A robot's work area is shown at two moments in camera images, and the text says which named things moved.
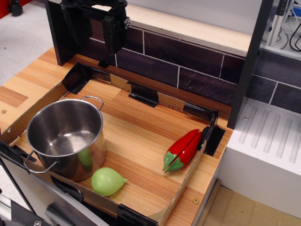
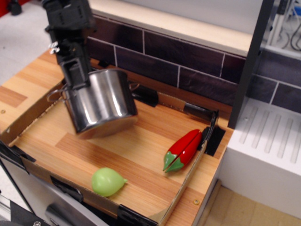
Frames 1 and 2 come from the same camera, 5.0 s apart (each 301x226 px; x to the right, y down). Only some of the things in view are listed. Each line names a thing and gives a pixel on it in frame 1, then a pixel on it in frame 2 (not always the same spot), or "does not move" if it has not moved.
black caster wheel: [15, 8] does not move
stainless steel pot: [67, 137] → [107, 103]
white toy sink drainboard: [263, 157] does not move
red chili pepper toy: [181, 149] does not move
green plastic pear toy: [107, 182] does not move
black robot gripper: [114, 21] → [70, 22]
